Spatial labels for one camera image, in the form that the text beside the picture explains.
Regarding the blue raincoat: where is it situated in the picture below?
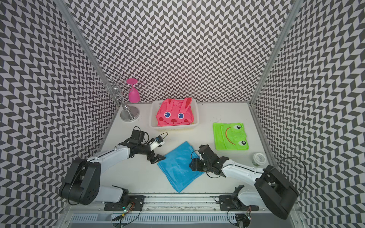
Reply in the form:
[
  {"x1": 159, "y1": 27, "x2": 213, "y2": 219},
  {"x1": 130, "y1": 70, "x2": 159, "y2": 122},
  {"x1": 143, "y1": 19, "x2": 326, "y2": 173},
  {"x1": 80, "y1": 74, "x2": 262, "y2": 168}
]
[{"x1": 157, "y1": 142, "x2": 203, "y2": 193}]

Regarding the white plastic basket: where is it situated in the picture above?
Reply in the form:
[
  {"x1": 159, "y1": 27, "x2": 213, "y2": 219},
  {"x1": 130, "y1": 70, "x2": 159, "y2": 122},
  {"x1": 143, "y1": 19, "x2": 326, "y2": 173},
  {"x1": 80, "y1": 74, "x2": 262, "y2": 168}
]
[{"x1": 149, "y1": 99, "x2": 199, "y2": 131}]

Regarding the pink bunny raincoat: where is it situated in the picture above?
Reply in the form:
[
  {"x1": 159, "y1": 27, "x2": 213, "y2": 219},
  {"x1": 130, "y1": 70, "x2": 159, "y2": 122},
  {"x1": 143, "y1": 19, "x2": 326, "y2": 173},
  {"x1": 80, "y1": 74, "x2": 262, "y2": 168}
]
[{"x1": 156, "y1": 97, "x2": 194, "y2": 127}]

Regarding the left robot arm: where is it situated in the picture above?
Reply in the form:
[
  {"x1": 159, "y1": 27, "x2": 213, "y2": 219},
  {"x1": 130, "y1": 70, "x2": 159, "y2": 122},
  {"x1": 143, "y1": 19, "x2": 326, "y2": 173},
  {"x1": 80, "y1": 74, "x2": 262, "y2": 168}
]
[{"x1": 59, "y1": 129, "x2": 165, "y2": 207}]

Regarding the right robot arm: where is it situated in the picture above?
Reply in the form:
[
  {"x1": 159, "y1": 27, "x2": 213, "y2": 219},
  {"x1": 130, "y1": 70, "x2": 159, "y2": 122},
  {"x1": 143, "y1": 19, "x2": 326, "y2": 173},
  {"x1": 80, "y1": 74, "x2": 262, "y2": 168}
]
[{"x1": 189, "y1": 145, "x2": 299, "y2": 219}]

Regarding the green frog folded raincoat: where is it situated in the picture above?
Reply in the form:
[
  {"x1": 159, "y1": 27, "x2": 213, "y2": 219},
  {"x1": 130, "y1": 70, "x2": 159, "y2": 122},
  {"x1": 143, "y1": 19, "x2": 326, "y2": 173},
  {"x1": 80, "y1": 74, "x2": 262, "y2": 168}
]
[{"x1": 213, "y1": 123, "x2": 249, "y2": 151}]

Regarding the white tape roll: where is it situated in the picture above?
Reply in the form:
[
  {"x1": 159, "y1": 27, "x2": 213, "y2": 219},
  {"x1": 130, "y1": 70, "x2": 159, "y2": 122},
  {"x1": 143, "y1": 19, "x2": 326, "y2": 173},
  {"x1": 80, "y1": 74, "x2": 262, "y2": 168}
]
[{"x1": 252, "y1": 153, "x2": 267, "y2": 167}]

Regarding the pink plastic wine glass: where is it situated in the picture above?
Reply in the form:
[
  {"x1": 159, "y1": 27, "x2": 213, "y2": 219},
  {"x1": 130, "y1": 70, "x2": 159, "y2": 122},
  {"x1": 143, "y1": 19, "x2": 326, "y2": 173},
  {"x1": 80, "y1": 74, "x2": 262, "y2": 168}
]
[{"x1": 126, "y1": 78, "x2": 141, "y2": 103}]

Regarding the chrome glass holder stand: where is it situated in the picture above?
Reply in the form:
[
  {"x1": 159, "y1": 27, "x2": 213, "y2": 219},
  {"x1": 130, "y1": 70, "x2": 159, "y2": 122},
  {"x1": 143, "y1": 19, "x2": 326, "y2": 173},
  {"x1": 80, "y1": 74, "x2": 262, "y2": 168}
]
[{"x1": 97, "y1": 81, "x2": 140, "y2": 122}]

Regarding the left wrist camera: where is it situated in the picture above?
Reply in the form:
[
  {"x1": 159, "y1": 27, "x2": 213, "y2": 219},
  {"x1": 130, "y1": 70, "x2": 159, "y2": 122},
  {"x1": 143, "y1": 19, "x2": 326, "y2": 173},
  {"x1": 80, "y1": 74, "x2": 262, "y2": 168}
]
[{"x1": 149, "y1": 136, "x2": 164, "y2": 151}]

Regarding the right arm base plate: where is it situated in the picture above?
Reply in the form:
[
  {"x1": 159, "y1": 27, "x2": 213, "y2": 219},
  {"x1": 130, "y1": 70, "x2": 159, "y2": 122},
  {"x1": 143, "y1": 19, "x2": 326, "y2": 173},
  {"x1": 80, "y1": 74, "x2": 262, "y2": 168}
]
[{"x1": 215, "y1": 195, "x2": 259, "y2": 211}]

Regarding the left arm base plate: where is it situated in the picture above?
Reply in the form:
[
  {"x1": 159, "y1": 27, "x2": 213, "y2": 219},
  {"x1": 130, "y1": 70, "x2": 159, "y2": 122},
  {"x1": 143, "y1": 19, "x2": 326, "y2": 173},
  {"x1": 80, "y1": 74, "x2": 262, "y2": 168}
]
[{"x1": 104, "y1": 195, "x2": 145, "y2": 211}]

